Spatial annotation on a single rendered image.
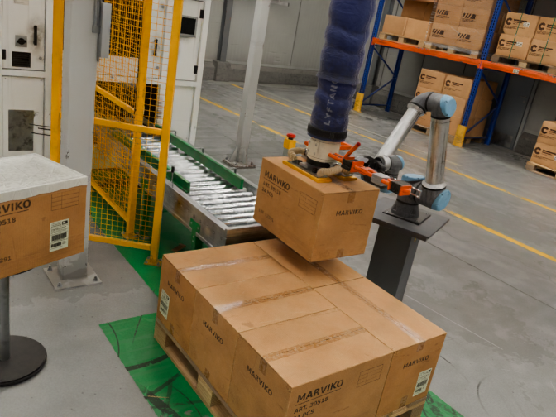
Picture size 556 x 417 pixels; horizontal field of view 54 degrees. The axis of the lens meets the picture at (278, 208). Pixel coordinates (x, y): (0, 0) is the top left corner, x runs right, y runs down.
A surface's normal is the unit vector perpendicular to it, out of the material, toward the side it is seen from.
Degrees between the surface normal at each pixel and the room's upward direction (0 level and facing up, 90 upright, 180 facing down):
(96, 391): 0
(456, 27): 90
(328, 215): 90
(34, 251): 90
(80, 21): 90
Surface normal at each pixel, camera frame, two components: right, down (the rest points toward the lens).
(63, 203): 0.82, 0.32
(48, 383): 0.17, -0.92
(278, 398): -0.80, 0.08
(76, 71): 0.58, 0.38
